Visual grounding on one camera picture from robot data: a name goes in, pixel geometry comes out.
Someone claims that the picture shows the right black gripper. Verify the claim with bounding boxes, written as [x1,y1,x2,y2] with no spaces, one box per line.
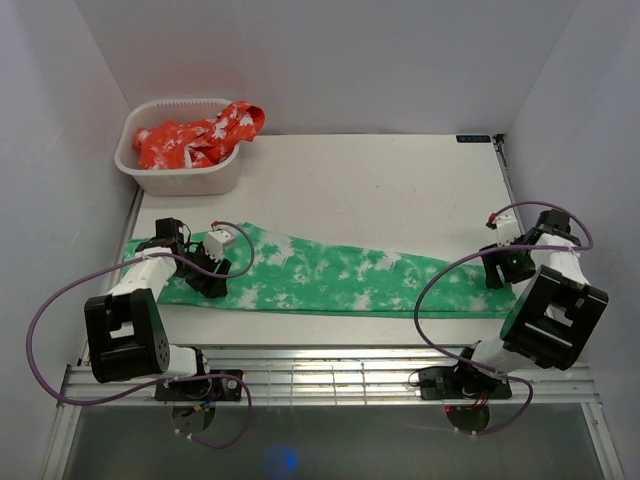
[479,235,537,290]

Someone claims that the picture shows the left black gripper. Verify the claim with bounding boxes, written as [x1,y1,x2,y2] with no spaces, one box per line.
[173,241,231,299]

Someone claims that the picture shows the green tie-dye trousers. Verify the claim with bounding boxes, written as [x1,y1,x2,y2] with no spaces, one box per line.
[123,221,519,320]

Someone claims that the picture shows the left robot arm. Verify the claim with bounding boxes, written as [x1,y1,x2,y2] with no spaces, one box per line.
[84,218,235,400]

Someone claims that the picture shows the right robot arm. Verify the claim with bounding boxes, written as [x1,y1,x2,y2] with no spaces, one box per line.
[451,209,609,397]

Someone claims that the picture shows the orange tie-dye trousers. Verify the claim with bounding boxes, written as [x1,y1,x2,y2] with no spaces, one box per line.
[132,101,266,170]

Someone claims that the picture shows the white plastic basket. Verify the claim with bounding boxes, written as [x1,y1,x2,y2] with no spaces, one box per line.
[114,98,241,197]

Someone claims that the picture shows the dark table label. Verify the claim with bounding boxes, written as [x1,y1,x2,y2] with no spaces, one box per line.
[455,135,492,144]

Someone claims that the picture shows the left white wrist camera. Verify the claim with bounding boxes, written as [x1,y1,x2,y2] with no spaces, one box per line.
[202,229,236,260]

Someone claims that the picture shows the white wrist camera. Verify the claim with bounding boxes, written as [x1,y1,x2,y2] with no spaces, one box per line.
[202,229,236,260]
[487,213,521,247]

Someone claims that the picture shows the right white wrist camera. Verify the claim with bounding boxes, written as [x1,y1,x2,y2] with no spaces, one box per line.
[487,213,521,247]

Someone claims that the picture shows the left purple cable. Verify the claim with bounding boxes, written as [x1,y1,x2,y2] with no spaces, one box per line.
[25,221,257,449]

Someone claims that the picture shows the purple cable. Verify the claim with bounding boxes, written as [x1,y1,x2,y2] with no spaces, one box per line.
[413,201,595,437]
[25,221,257,449]

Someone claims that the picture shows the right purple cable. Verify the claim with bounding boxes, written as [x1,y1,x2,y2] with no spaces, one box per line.
[413,201,595,437]

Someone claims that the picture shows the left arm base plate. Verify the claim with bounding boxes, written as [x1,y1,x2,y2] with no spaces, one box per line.
[154,369,244,403]

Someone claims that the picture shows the aluminium rail frame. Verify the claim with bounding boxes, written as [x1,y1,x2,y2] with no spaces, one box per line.
[42,348,624,479]

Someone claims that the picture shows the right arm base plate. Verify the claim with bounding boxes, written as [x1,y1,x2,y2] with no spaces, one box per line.
[409,366,512,400]

